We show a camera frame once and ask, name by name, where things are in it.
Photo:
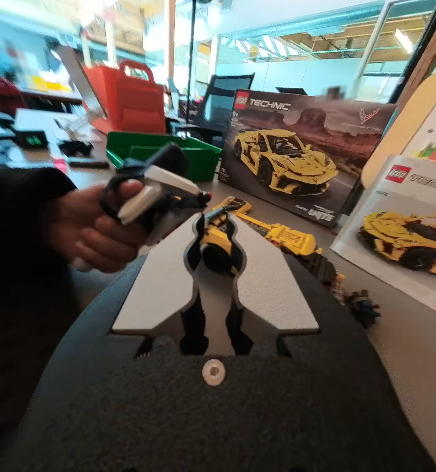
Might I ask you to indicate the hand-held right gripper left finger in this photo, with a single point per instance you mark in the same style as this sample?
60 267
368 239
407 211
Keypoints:
159 291

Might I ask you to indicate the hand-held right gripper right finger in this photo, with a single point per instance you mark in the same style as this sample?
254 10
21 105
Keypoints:
273 291

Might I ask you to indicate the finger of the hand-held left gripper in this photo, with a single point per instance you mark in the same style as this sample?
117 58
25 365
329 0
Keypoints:
166 230
173 180

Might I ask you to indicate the yellow toy brick car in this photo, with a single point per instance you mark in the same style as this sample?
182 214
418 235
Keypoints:
291 239

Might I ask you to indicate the person's left forearm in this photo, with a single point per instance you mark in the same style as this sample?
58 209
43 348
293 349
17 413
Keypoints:
19 206

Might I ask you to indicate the grey desk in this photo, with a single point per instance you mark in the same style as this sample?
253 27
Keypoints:
405 350

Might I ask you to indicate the person's left hand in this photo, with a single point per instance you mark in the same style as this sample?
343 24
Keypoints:
85 228

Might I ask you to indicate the green plastic bin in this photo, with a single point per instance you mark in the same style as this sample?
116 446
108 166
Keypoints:
188 162

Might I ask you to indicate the red plastic tote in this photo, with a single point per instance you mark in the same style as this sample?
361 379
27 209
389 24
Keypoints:
136 103

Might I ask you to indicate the black pouch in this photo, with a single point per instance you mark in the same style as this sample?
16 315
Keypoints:
76 148

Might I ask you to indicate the black office chair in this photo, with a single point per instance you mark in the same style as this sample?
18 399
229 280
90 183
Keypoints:
225 96

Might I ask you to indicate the small pink block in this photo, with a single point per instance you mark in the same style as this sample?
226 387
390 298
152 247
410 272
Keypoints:
60 166

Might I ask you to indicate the black metal pole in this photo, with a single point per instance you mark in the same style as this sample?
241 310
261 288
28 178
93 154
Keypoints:
192 55

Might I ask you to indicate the grey metal panel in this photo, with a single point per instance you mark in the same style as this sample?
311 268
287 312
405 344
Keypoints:
79 81

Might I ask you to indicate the black device green display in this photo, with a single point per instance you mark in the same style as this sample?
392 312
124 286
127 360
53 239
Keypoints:
32 139

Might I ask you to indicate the toy car box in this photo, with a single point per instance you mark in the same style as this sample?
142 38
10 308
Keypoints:
313 121

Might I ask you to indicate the toy car instruction booklet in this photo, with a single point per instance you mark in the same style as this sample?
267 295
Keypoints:
405 206

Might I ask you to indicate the red chair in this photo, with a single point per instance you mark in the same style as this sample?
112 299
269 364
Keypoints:
0 94

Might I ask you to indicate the instruction poster board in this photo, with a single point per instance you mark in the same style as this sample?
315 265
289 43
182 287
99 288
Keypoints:
435 121

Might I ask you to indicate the brown wooden post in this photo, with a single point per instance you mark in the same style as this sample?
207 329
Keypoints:
428 44

